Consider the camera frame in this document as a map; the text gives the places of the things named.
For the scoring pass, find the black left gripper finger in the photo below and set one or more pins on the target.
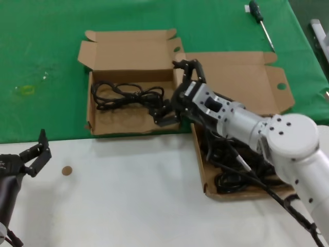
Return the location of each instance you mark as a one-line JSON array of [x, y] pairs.
[[30, 153], [41, 163]]

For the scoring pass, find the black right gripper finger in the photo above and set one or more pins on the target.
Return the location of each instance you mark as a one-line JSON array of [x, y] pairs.
[[164, 115], [199, 69]]

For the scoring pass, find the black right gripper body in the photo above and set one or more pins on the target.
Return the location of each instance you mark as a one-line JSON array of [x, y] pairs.
[[181, 101]]

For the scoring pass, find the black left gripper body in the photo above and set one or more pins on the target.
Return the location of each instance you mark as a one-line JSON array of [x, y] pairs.
[[9, 195]]

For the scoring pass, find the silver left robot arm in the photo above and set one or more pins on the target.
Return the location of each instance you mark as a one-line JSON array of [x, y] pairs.
[[2, 229]]

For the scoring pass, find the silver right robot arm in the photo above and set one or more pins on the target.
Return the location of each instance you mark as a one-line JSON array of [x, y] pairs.
[[290, 139]]

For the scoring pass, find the wide cardboard box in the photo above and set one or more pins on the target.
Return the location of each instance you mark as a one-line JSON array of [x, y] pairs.
[[244, 77]]

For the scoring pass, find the cardboard box with torn rim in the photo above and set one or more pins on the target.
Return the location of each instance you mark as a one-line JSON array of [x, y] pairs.
[[128, 56]]

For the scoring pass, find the round cardboard disc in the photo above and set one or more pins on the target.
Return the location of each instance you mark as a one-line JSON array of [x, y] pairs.
[[67, 170]]

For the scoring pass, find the small white paper tag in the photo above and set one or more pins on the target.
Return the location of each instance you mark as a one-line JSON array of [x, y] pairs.
[[246, 9]]

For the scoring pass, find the green tablecloth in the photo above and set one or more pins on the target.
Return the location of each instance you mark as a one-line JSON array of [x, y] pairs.
[[38, 38]]

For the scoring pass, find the white aluminium profile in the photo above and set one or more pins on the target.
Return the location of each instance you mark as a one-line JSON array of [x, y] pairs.
[[318, 31]]

